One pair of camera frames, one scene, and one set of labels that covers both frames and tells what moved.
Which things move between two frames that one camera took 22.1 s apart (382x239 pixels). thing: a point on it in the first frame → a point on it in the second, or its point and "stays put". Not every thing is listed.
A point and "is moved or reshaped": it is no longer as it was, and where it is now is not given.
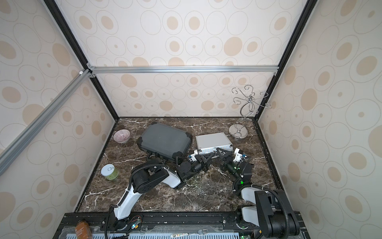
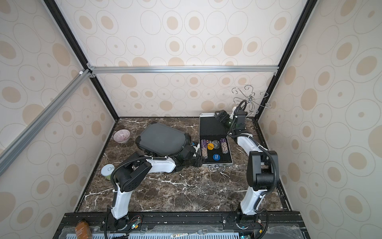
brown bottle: x=83 y=230 stays put
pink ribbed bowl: x=122 y=136 stays put
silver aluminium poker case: x=209 y=143 is moved or reshaped
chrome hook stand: x=249 y=106 stays put
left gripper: x=203 y=163 → x=199 y=160
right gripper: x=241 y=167 → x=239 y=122
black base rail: x=160 y=225 stays put
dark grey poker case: x=165 y=141 stays put
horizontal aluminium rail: x=183 y=70 stays put
